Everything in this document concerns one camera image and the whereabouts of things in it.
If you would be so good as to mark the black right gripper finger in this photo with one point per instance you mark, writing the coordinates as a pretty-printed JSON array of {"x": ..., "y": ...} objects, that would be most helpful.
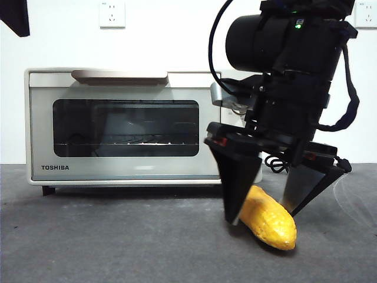
[
  {"x": 306, "y": 185},
  {"x": 238, "y": 179}
]

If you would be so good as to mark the yellow corn cob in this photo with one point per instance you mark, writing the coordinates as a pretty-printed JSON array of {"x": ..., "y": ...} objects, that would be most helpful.
[{"x": 271, "y": 224}]

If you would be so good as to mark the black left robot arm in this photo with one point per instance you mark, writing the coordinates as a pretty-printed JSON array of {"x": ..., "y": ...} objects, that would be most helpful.
[{"x": 14, "y": 14}]

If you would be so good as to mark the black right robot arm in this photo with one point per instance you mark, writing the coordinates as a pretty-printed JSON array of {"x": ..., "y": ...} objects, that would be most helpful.
[{"x": 250, "y": 41}]

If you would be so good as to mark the cream Toshiba toaster oven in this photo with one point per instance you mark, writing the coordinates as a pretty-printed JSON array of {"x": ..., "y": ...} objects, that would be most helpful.
[{"x": 231, "y": 119}]

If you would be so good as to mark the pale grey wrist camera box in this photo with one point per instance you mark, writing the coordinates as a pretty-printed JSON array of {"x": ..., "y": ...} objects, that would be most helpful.
[{"x": 216, "y": 94}]

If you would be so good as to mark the white wall socket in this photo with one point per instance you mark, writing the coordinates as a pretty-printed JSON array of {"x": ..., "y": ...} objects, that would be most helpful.
[
  {"x": 112, "y": 14},
  {"x": 368, "y": 16}
]

